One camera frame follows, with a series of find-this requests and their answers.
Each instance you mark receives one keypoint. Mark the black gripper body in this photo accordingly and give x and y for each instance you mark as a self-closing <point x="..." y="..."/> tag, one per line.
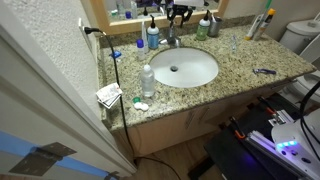
<point x="184" y="11"/>

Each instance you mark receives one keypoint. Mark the chrome tap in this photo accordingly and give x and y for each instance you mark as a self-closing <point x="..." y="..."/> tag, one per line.
<point x="172" y="40"/>

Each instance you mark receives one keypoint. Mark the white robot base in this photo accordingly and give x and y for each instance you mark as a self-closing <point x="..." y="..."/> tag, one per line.
<point x="288" y="147"/>

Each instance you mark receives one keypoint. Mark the green label pump bottle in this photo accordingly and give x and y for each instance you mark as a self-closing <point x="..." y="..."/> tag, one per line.
<point x="203" y="27"/>

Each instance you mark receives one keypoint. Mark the grey metal cup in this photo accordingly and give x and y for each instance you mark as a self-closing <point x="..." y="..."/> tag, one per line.
<point x="214" y="27"/>

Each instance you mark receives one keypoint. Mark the blue label pump bottle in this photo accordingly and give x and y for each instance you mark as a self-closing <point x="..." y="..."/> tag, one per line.
<point x="153" y="35"/>

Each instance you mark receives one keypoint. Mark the white oval sink basin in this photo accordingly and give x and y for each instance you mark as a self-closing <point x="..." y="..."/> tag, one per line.
<point x="184" y="67"/>

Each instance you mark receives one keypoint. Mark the blue purple toothbrush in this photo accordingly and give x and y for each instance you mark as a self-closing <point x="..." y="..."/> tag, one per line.
<point x="234" y="44"/>

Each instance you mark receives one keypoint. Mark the small blue cap bottle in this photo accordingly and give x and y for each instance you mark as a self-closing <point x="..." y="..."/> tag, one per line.
<point x="140" y="49"/>

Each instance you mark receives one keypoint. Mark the white green tube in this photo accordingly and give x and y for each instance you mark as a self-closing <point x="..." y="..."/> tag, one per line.
<point x="258" y="21"/>

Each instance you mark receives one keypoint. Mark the white orange tube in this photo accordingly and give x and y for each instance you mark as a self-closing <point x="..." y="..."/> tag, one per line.
<point x="264" y="24"/>

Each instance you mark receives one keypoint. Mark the clear plastic bottle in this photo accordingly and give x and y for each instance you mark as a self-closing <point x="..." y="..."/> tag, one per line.
<point x="147" y="78"/>

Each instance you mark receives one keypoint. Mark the small blue object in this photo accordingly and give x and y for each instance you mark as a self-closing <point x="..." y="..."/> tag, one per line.
<point x="116" y="54"/>

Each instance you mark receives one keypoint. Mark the white green contact lens case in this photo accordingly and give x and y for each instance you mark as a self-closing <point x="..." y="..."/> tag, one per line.
<point x="139" y="105"/>

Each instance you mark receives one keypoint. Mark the wooden vanity cabinet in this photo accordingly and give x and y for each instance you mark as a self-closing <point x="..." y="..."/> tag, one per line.
<point x="170" y="130"/>

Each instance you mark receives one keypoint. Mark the white toilet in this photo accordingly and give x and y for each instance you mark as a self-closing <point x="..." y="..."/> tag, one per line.
<point x="302" y="38"/>

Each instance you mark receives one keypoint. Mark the black robot cart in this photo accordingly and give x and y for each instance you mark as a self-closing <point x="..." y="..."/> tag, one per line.
<point x="239" y="160"/>

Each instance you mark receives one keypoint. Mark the white door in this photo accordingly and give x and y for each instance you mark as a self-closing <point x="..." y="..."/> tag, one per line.
<point x="49" y="80"/>

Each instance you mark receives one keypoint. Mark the metal door hinge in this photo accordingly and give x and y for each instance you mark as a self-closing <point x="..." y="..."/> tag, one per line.
<point x="41" y="159"/>

